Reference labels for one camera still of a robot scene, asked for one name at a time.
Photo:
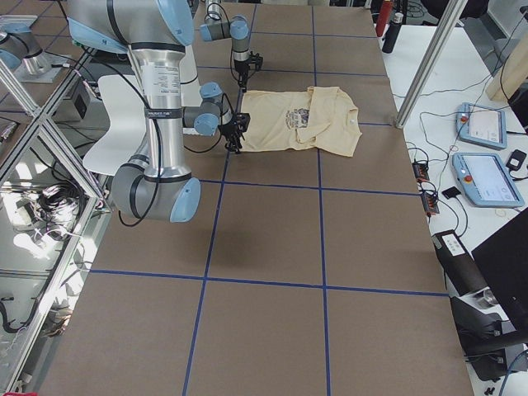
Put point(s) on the black water bottle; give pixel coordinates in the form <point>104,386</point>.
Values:
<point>391,35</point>

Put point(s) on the black monitor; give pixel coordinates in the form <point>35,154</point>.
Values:
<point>502,261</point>

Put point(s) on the cream long-sleeve graphic shirt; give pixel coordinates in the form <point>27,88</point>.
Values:
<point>321,117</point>

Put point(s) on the blue teach pendant far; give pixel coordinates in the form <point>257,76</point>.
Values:
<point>481,125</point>

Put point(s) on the blue teach pendant near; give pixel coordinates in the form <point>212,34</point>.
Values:
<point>485,181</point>

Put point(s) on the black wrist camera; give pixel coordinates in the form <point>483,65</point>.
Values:
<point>256,60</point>

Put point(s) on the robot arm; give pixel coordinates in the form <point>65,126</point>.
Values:
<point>156,182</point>
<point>219,26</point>

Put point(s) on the red water bottle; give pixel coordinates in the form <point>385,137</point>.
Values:
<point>385,10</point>

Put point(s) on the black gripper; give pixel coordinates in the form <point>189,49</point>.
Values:
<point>231,131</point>
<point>242,68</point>

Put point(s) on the blue teach pendant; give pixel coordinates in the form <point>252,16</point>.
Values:
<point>485,181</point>
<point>481,125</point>

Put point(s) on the orange black usb hub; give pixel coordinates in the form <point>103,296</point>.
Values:
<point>420,171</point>

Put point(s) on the black cylinder device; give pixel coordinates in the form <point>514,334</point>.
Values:
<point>457,263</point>

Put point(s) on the aluminium frame post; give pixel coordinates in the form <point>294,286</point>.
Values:
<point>442,33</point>

